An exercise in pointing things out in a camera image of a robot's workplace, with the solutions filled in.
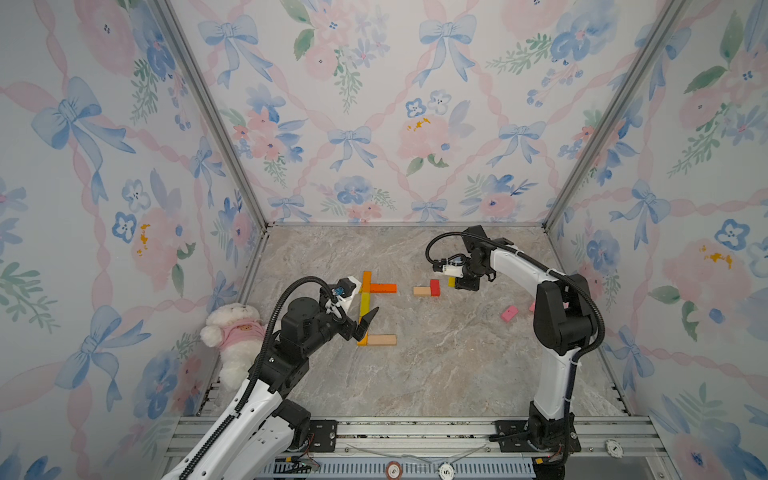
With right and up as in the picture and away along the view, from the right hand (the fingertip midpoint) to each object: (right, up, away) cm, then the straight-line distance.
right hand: (463, 275), depth 99 cm
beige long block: (-27, -19, -8) cm, 34 cm away
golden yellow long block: (-31, -16, -20) cm, 40 cm away
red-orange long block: (-27, -4, +1) cm, 27 cm away
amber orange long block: (-32, -2, +4) cm, 33 cm away
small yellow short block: (-5, -1, -5) cm, 7 cm away
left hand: (-31, -3, -27) cm, 41 cm away
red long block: (-9, -4, +2) cm, 10 cm away
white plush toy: (-67, -15, -15) cm, 70 cm away
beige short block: (-13, -5, +2) cm, 15 cm away
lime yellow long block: (-32, -9, -1) cm, 34 cm away
